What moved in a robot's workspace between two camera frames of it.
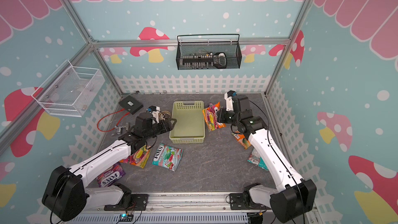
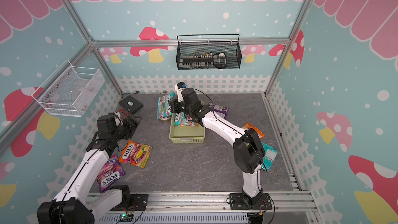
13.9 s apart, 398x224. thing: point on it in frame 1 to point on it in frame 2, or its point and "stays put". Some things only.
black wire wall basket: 205,55 stays put
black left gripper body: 160,127 to 128,128
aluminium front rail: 178,201 stays put
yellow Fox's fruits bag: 138,158 stays put
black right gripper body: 226,116 to 180,107
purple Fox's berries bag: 111,176 stays put
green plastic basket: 189,127 stays put
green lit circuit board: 125,218 stays put
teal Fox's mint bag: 168,157 to 180,120
